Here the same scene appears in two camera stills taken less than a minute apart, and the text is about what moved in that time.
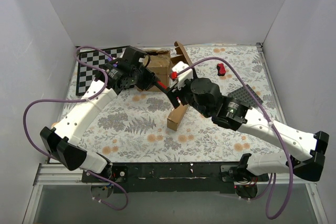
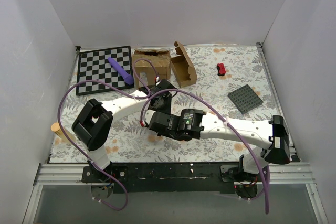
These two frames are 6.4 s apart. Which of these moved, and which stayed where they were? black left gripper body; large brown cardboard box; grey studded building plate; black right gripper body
Moved: black right gripper body; black left gripper body
Stayed: grey studded building plate; large brown cardboard box
